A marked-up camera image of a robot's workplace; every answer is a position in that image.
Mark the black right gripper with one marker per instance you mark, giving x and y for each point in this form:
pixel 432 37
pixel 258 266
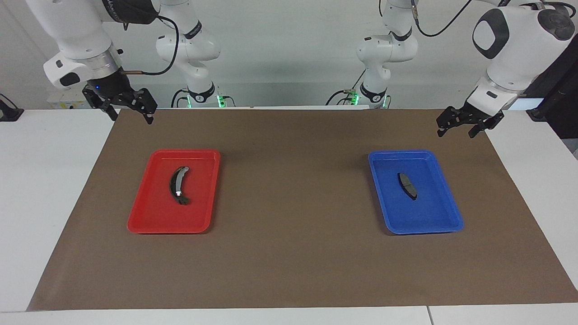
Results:
pixel 112 88

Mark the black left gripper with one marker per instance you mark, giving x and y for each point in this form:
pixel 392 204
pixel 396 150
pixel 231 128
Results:
pixel 478 116

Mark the dark brake pad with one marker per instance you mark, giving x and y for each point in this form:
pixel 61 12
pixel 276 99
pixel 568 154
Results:
pixel 407 186

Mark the curved brake shoe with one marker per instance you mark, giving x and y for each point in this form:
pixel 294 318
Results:
pixel 173 185

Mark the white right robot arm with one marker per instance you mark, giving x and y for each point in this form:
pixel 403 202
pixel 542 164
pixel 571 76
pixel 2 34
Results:
pixel 76 31

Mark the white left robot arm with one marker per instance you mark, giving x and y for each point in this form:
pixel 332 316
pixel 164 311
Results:
pixel 515 49

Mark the white box with yellow label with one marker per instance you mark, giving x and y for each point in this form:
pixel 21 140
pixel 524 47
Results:
pixel 67 101

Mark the blue plastic tray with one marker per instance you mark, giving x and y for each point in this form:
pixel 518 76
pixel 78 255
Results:
pixel 429 212

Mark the black equipment stand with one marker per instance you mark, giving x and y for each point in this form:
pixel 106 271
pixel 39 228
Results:
pixel 560 90

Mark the red plastic tray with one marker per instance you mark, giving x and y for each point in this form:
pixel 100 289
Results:
pixel 158 212

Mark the brown table mat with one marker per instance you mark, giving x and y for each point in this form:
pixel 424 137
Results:
pixel 289 262

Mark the black clamp mount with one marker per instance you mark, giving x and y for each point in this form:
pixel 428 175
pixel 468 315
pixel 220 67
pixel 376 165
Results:
pixel 10 113

